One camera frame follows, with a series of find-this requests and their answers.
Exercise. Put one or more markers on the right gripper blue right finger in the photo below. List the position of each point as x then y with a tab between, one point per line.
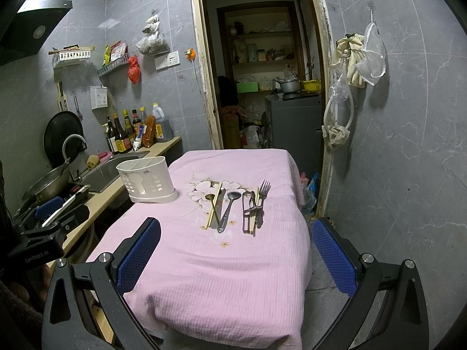
339	256

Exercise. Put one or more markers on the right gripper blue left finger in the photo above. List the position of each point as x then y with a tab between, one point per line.
132	255

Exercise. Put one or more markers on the steel fork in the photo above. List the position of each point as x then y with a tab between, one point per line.
262	194

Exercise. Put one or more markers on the gold spoon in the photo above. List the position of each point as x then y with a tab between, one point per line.
211	216

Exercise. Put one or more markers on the wooden chopstick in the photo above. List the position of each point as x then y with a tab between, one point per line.
214	190
253	219

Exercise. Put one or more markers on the large steel spoon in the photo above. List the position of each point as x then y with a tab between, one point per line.
232	197

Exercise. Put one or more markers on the steel table knife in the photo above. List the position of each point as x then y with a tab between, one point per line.
218	200

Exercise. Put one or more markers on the steel frying pan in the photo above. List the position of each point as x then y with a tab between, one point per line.
46	188

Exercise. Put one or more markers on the white plastic utensil caddy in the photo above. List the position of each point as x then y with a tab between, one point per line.
147	180

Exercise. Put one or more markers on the steel sink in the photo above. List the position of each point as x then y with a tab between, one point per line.
102	176

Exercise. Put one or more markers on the chrome faucet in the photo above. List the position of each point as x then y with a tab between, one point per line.
72	146

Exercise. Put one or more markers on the pink floral table cloth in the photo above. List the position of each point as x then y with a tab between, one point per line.
229	288

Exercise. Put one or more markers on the yellow loofah sponge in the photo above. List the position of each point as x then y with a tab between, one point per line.
92	162

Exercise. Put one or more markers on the brown spice pouch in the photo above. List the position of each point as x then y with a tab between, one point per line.
149	131

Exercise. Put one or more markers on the dark soy sauce bottle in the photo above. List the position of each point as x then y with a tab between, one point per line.
122	139

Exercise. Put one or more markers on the black wok pan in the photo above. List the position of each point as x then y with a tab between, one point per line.
61	125

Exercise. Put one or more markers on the white tube packet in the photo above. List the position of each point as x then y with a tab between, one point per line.
139	133

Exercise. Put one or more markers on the large vinegar jug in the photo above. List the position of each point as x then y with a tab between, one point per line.
163	130

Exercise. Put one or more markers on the dark grey cabinet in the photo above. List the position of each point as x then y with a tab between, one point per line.
295	125

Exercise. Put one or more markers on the yellow bowl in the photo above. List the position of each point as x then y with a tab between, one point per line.
312	85

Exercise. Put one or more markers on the steel cooking pot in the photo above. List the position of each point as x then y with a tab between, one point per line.
288	85

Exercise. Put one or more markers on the red plastic bag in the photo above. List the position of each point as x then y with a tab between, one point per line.
134	71

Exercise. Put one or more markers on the green box on shelf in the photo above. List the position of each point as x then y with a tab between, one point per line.
247	87

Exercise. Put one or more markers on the clear plastic bag on hook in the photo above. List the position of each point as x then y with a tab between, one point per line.
373	65

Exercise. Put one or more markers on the black range hood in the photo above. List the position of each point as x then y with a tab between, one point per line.
31	26

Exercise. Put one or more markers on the cream rubber gloves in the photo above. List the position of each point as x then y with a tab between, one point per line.
353	45

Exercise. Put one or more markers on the white paper box on wall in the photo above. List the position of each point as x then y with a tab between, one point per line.
98	97

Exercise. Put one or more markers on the white wall basket shelf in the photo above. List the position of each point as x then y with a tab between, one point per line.
70	56

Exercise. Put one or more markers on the grey wall basket shelf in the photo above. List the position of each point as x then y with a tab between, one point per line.
113	65

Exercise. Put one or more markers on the white wall socket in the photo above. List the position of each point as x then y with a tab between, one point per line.
173	59

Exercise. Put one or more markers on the orange wall plug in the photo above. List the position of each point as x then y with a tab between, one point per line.
190	54

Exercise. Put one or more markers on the grey plastic bag on wall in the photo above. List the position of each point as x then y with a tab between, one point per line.
153	43

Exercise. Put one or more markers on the wooden door frame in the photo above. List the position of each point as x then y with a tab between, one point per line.
208	81

